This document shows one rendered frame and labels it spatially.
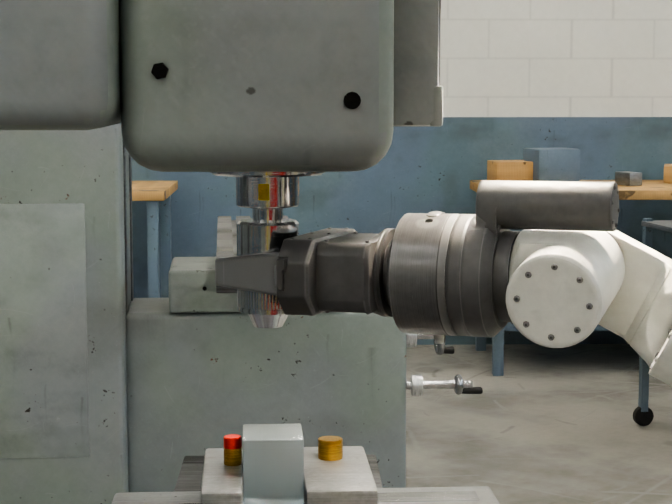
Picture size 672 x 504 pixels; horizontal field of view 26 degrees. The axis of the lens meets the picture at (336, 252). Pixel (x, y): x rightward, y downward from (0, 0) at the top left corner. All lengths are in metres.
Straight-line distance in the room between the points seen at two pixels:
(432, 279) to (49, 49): 0.30
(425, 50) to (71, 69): 0.26
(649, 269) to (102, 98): 0.40
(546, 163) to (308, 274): 6.15
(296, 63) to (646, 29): 6.85
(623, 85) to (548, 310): 6.81
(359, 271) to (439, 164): 6.60
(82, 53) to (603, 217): 0.37
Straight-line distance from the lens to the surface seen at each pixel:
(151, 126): 1.00
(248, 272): 1.07
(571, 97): 7.73
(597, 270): 0.98
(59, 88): 0.99
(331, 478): 1.25
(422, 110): 1.08
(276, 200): 1.08
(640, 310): 1.07
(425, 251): 1.02
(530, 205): 1.01
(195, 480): 1.67
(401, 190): 7.62
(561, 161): 7.20
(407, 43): 1.08
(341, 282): 1.04
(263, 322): 1.10
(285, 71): 0.99
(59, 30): 0.99
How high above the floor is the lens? 1.37
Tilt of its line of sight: 7 degrees down
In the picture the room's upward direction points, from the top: straight up
